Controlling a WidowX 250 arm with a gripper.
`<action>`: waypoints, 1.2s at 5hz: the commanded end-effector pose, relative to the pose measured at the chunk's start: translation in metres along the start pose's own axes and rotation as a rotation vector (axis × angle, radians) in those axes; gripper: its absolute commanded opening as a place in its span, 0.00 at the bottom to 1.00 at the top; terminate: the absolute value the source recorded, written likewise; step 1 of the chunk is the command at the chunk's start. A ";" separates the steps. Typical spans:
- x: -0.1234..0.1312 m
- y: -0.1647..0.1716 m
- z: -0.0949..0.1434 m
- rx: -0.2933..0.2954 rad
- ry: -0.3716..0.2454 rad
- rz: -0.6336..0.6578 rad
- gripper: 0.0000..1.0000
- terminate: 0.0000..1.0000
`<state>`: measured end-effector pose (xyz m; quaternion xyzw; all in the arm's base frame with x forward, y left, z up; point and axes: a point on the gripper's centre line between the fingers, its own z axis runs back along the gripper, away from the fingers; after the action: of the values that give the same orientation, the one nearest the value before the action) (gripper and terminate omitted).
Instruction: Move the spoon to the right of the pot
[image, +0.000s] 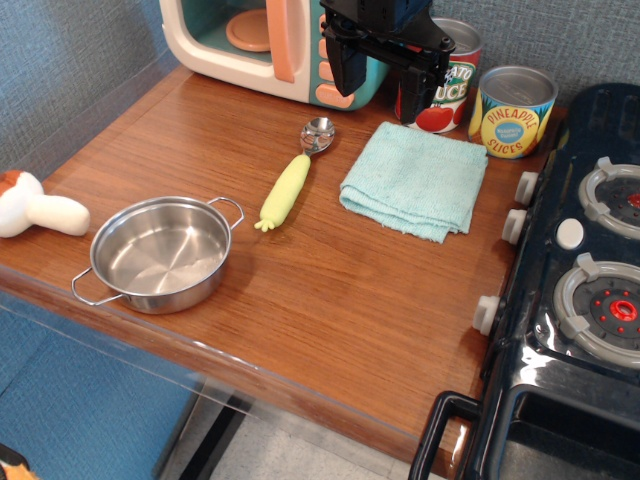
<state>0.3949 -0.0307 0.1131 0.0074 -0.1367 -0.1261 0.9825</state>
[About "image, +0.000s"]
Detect white brown plush mushroom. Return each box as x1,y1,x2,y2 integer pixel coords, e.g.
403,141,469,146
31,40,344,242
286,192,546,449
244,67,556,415
1,170,90,238

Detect stainless steel pot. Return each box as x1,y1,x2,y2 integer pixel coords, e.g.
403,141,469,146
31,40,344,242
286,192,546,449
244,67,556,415
71,196,245,314

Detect dark blue toy stove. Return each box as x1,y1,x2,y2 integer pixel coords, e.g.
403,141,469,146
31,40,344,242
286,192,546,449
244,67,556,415
410,83,639,479

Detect tomato sauce can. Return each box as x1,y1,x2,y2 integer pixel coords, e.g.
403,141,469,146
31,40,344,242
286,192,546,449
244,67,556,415
401,17,484,133

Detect orange object at corner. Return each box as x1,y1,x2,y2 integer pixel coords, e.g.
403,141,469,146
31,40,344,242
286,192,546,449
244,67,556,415
0,444,39,480

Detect toy microwave oven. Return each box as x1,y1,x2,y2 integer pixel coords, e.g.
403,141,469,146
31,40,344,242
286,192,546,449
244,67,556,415
159,0,389,111

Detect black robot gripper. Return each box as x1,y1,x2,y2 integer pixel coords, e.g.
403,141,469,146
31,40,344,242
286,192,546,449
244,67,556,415
320,1,456,125

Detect light blue folded cloth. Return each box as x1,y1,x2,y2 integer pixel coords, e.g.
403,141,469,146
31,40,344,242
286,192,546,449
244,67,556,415
339,122,488,243

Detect spoon with yellow-green handle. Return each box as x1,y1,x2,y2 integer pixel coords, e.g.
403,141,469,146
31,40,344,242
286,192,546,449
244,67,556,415
254,117,335,232

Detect pineapple slices can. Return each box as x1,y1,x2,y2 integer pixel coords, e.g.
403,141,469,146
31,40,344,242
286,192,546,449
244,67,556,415
468,65,558,159

